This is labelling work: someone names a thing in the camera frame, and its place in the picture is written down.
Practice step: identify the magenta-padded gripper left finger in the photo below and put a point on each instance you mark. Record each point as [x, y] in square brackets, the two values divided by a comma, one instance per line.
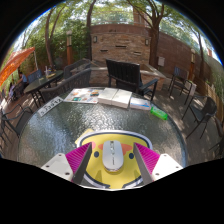
[60, 164]

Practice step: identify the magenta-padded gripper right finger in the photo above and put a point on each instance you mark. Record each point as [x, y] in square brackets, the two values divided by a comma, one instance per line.
[163, 165]

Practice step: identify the white computer mouse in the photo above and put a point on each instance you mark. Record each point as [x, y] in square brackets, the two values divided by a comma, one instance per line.
[112, 156]

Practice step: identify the yellow chick mouse pad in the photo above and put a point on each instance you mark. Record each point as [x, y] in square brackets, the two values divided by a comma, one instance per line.
[113, 178]

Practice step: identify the green tissue pack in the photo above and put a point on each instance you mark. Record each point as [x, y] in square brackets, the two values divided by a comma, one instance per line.
[159, 113]

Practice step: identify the white label strip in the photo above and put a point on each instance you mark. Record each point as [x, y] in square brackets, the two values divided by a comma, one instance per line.
[50, 106]

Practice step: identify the black mesh metal chair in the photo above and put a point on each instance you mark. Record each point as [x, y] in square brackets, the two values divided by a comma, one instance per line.
[205, 111]
[220, 140]

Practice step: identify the small white book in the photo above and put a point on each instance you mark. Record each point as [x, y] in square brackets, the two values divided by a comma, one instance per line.
[140, 103]

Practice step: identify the colourful printed magazine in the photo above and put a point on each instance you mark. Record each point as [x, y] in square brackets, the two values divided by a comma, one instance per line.
[81, 96]

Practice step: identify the dark wicker chair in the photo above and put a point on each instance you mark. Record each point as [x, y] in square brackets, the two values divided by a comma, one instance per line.
[71, 85]
[78, 65]

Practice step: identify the white sign board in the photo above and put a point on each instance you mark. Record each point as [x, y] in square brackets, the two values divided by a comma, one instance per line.
[193, 88]

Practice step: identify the round dark patio table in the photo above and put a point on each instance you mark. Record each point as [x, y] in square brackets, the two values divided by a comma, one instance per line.
[43, 81]

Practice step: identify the wooden slat fence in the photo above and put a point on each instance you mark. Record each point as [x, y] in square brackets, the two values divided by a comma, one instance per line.
[213, 96]

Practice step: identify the dark slatted metal chair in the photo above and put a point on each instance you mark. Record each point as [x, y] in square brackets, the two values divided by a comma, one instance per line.
[178, 75]

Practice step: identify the blue patio chair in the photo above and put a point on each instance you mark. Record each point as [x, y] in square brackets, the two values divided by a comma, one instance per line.
[34, 76]

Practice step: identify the person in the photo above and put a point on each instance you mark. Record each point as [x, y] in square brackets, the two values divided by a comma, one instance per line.
[23, 79]

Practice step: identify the low stone basin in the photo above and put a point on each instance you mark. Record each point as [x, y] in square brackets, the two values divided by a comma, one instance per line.
[153, 71]

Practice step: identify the black wooden slat chair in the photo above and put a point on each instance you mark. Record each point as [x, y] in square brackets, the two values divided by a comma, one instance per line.
[123, 73]

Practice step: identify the orange patio umbrella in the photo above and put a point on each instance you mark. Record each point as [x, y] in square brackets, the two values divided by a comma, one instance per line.
[15, 63]

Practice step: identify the grey wall utility box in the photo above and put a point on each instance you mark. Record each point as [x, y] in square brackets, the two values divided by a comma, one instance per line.
[161, 61]

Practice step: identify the wooden lamp post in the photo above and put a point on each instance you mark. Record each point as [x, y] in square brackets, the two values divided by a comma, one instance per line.
[192, 65]
[69, 48]

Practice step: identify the black wall lantern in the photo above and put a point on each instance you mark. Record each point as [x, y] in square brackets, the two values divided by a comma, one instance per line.
[95, 39]
[146, 42]

